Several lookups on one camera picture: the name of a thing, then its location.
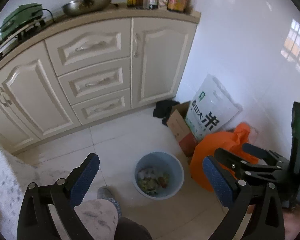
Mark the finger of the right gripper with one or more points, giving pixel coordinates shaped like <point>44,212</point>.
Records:
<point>242,168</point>
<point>268,156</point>

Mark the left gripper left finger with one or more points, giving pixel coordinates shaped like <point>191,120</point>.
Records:
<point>35,220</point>

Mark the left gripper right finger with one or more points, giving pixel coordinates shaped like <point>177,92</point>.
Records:
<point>266,221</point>

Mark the blue trash bin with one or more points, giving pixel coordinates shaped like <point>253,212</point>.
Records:
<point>158,175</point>

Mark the person right hand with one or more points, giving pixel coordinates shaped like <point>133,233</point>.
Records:
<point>292,223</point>

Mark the orange plastic bag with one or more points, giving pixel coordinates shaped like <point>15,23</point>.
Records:
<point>230,141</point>

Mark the person leg and slipper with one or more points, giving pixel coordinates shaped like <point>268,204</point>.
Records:
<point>103,219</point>

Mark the white rice bag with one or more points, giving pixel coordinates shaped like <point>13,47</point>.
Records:
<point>210,109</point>

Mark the cardboard box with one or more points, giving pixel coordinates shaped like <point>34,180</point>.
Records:
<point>181,131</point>

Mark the black cloth on floor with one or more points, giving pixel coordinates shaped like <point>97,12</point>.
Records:
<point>163,110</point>

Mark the lower cream cabinets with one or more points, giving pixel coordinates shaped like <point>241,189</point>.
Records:
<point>79,73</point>

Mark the black gas stove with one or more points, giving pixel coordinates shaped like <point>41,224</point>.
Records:
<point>20,36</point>

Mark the green electric cooker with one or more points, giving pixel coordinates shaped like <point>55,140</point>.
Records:
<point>21,16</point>

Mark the steel wok pan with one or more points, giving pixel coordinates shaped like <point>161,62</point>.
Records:
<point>80,7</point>

